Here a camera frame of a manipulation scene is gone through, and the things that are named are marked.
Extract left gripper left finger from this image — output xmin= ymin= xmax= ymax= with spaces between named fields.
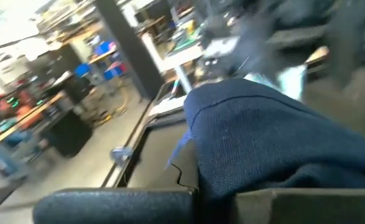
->
xmin=32 ymin=146 xmax=200 ymax=224

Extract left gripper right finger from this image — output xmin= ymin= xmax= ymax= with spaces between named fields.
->
xmin=231 ymin=187 xmax=365 ymax=224

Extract navy blue towel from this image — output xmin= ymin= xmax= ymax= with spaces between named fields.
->
xmin=166 ymin=77 xmax=365 ymax=224

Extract black computer tower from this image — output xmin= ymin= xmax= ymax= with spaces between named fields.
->
xmin=42 ymin=108 xmax=93 ymax=157

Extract wooden workbench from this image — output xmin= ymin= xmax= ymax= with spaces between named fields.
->
xmin=0 ymin=91 xmax=67 ymax=147

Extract dark structural column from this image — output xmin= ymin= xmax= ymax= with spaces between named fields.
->
xmin=93 ymin=0 xmax=166 ymax=100

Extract black aluminium table frame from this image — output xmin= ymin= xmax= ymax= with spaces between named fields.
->
xmin=101 ymin=80 xmax=198 ymax=189

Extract grey desk white frame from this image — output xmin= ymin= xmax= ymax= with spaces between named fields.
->
xmin=162 ymin=43 xmax=205 ymax=94

